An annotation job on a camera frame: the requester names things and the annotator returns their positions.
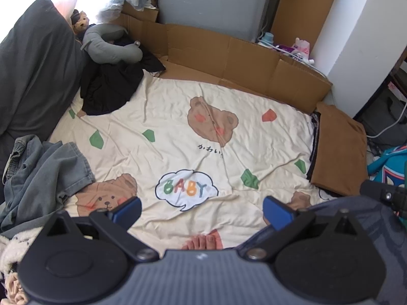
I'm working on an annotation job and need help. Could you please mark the pink plastic bag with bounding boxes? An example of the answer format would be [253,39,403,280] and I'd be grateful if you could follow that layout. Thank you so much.
[52,0,80,21]

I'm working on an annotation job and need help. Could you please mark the black clothes pile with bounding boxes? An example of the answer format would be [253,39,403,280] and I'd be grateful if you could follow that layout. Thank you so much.
[79,35,166,116]

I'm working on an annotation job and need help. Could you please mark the person's bare foot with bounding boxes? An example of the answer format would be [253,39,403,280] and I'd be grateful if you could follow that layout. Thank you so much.
[182,229,225,251]

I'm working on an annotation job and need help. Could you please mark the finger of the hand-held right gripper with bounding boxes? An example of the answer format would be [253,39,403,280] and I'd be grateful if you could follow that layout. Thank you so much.
[360,180,395,203]

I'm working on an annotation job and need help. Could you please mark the person's dark shorts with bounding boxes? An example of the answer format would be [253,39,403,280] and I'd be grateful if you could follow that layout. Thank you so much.
[237,195,407,305]

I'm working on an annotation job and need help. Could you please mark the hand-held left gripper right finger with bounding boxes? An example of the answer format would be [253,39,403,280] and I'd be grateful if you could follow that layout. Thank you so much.
[246,196,363,260]

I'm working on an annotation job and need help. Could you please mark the teal bag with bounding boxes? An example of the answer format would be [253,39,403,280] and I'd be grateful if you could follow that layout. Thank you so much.
[367,145,407,186]

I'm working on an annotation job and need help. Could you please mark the grey upright panel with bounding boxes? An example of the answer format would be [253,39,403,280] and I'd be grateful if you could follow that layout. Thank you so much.
[157,0,287,42]

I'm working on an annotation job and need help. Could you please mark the flattened brown cardboard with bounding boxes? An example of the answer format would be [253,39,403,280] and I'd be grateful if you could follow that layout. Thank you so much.
[118,2,333,113]

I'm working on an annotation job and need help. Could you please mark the pink package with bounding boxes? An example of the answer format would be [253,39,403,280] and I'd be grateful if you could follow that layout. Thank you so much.
[291,37,311,58]

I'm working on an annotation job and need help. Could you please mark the light blue jeans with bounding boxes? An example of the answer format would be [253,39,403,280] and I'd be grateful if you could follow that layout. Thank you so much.
[0,135,96,237]

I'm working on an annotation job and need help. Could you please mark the grey neck pillow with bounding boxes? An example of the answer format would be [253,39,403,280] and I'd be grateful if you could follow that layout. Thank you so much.
[80,24,143,64]

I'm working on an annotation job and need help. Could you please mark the small teddy bear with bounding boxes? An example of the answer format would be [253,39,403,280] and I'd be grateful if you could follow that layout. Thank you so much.
[70,9,91,34]

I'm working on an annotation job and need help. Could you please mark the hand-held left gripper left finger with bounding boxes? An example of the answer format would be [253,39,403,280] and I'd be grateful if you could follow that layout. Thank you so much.
[41,196,159,263]

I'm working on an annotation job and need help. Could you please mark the cream bear print bed sheet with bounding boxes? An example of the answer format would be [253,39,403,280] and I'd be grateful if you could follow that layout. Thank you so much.
[48,73,338,251]

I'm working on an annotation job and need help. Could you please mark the folded brown garment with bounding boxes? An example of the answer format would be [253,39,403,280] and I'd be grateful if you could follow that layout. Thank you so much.
[310,102,369,197]

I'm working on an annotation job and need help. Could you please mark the black bag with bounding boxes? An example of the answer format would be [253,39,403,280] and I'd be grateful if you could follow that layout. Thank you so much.
[356,86,407,148]

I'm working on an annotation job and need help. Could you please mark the white fluffy spotted toy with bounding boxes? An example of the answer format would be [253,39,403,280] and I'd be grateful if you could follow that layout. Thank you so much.
[0,227,42,305]

